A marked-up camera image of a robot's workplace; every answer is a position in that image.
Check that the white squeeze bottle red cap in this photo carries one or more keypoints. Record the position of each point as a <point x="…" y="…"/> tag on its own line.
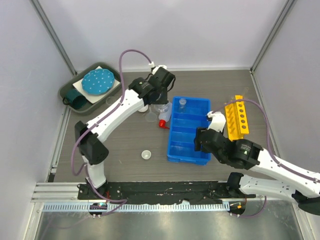
<point x="163" y="119"/>

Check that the blue divided plastic bin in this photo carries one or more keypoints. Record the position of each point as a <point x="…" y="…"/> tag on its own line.
<point x="182" y="131"/>

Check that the white slotted cable duct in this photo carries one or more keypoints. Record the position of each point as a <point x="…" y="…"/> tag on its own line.
<point x="100" y="207"/>

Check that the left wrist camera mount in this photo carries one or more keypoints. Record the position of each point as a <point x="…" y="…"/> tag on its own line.
<point x="154" y="68"/>

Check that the small translucent plastic cup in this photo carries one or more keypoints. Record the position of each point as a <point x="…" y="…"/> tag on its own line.
<point x="146" y="154"/>

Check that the dark green mug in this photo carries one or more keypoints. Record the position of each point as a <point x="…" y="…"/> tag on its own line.
<point x="74" y="99"/>

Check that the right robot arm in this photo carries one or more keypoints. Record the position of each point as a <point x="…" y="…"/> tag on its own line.
<point x="287" y="181"/>

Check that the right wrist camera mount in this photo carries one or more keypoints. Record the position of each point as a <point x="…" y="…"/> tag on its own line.
<point x="217" y="121"/>

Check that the clear glass flask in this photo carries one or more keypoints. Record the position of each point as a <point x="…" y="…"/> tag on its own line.
<point x="163" y="108"/>

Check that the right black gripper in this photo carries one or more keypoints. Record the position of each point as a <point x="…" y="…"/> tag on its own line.
<point x="197" y="144"/>

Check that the right aluminium frame post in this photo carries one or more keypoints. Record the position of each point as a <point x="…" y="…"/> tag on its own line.
<point x="285" y="11"/>

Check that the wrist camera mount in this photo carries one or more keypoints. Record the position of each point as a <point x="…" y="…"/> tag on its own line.
<point x="217" y="121"/>
<point x="154" y="68"/>

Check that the left aluminium frame post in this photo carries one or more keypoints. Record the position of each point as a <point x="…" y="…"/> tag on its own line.
<point x="53" y="35"/>

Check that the grey-green plastic tray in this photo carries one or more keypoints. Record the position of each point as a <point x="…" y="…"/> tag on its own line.
<point x="89" y="108"/>

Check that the clear glass beaker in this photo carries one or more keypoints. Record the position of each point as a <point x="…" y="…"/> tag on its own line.
<point x="110" y="100"/>

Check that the white square board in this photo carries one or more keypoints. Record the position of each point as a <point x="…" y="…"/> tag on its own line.
<point x="94" y="98"/>

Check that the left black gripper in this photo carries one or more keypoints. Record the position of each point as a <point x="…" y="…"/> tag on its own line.
<point x="163" y="100"/>

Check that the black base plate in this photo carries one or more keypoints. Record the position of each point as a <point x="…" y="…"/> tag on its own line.
<point x="161" y="192"/>

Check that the aluminium frame post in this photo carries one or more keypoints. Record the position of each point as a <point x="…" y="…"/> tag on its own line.
<point x="53" y="35"/>
<point x="285" y="11"/>

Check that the small white ceramic dish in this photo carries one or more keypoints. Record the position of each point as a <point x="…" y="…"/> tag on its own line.
<point x="143" y="109"/>

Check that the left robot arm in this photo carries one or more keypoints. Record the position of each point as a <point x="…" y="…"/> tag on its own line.
<point x="90" y="136"/>

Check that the yellow test tube rack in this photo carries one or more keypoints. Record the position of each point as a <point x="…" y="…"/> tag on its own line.
<point x="236" y="120"/>

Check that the blue dotted plate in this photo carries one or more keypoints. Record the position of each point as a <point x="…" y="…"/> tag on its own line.
<point x="98" y="81"/>

